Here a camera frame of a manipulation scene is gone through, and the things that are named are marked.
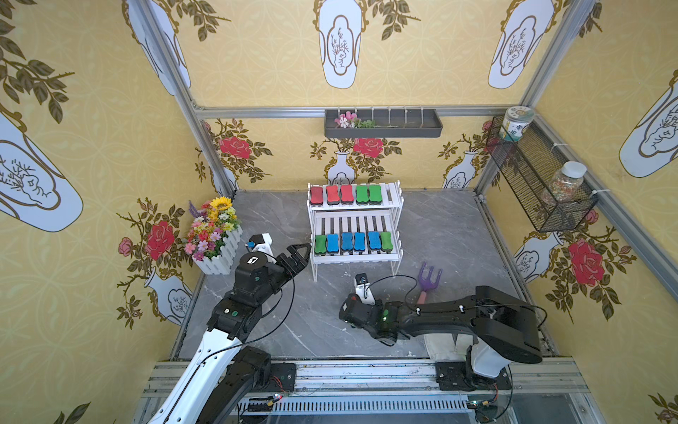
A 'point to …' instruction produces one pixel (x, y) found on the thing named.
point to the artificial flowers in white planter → (214, 236)
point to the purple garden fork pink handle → (426, 283)
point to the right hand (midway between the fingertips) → (354, 299)
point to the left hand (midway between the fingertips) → (293, 250)
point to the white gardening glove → (441, 347)
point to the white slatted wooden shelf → (354, 223)
